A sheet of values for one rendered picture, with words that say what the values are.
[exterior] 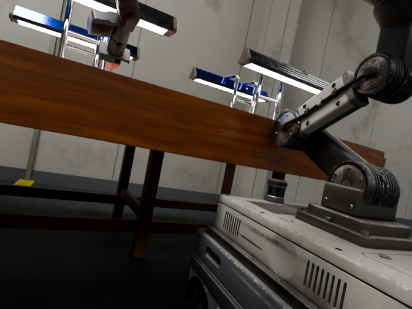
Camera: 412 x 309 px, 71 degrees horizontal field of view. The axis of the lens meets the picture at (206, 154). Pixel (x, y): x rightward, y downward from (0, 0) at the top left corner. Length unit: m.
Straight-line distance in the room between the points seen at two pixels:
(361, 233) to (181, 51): 2.88
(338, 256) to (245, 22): 3.36
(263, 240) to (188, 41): 2.84
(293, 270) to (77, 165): 2.65
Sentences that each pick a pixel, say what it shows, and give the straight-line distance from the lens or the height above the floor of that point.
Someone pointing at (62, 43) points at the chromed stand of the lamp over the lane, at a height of 0.91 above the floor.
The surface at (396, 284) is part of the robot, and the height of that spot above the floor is 0.47.
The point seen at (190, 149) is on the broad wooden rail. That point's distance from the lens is 0.90.
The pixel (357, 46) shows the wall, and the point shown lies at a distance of 4.89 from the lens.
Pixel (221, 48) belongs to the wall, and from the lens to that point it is 3.52.
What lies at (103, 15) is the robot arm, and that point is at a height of 0.94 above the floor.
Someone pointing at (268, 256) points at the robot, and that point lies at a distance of 0.74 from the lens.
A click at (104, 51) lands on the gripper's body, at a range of 1.07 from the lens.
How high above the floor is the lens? 0.61
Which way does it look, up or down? 1 degrees down
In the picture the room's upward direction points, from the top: 11 degrees clockwise
